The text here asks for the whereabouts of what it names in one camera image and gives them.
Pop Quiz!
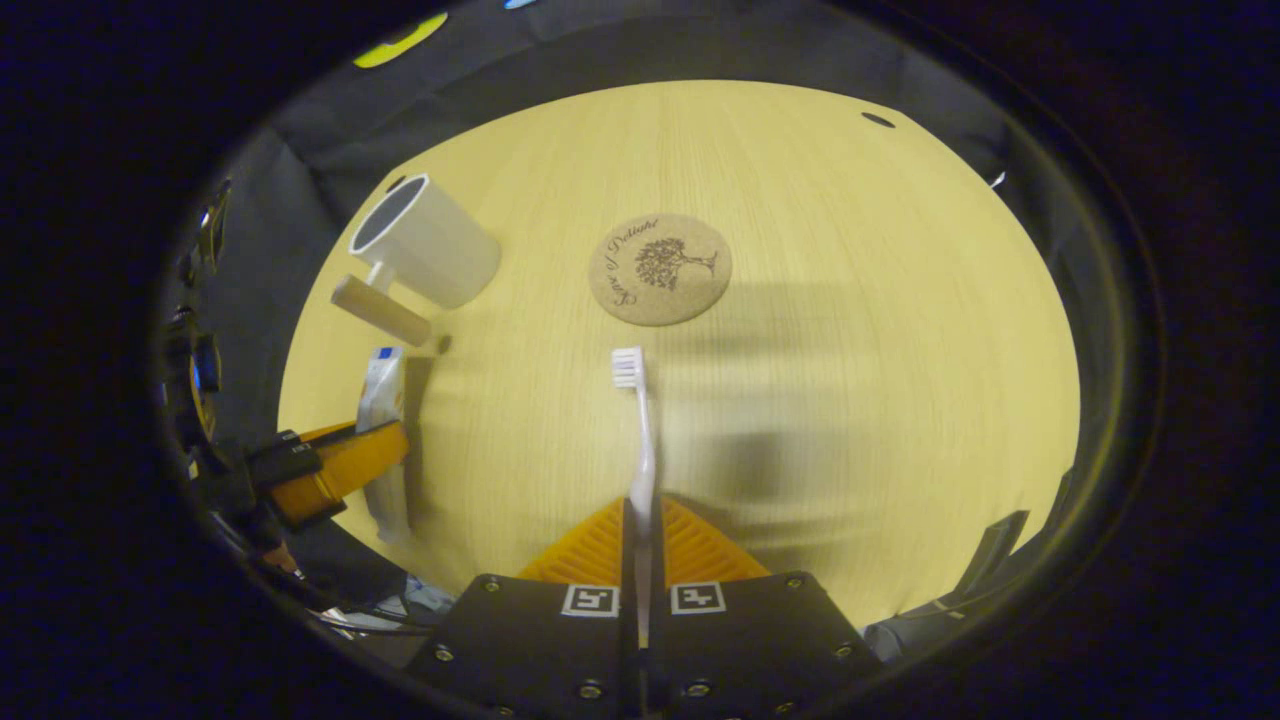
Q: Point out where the round cork coaster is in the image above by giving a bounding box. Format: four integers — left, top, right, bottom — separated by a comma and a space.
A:
587, 213, 734, 327

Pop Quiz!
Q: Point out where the white toothpaste tube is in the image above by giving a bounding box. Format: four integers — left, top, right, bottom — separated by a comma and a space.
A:
356, 346, 413, 546

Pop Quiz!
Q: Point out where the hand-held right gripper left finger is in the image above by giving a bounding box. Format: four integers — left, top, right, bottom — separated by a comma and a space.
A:
405, 497, 641, 720

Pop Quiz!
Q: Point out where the black backdrop cloth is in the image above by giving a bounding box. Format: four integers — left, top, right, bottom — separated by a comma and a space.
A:
165, 0, 1101, 401

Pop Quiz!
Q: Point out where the white cup with wooden handle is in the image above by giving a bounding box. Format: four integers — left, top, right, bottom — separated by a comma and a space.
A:
330, 173, 501, 348

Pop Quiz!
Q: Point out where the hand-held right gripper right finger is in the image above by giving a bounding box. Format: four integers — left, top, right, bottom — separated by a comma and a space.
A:
640, 495, 883, 720

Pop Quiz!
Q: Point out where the white toothbrush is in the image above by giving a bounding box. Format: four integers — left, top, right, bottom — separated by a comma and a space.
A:
611, 346, 661, 646

